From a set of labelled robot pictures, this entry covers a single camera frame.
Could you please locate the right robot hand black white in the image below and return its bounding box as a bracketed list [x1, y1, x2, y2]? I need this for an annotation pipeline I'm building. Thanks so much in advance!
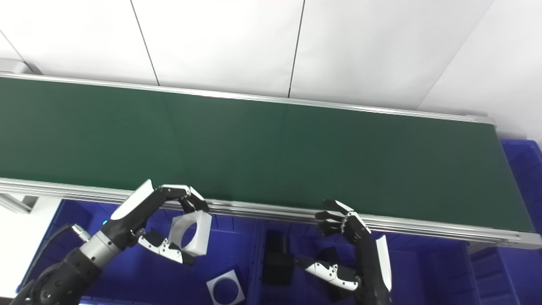
[295, 199, 393, 305]

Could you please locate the grey conveyor end cap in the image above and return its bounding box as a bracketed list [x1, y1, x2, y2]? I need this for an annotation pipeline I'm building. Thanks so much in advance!
[0, 59, 43, 76]

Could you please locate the aluminium conveyor support leg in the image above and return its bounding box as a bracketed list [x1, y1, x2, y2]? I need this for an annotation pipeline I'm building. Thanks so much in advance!
[0, 193, 39, 214]

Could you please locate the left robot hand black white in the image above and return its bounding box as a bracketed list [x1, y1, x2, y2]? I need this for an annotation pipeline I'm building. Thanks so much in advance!
[102, 179, 211, 266]

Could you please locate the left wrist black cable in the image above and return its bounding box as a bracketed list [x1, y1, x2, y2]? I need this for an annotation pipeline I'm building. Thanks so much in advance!
[40, 224, 91, 255]

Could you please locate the blue plastic bin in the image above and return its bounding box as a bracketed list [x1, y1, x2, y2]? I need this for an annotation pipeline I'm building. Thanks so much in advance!
[254, 218, 509, 305]
[17, 199, 261, 305]
[466, 139, 542, 305]

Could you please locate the black block part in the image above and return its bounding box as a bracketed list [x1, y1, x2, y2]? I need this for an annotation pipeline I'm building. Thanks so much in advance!
[318, 247, 354, 302]
[262, 230, 296, 286]

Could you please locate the white square part round hole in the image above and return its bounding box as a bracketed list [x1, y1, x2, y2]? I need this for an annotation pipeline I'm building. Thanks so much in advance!
[206, 269, 245, 305]
[169, 211, 212, 257]

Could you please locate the green conveyor belt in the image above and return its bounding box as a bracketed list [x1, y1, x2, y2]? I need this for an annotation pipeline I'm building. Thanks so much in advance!
[0, 77, 535, 233]

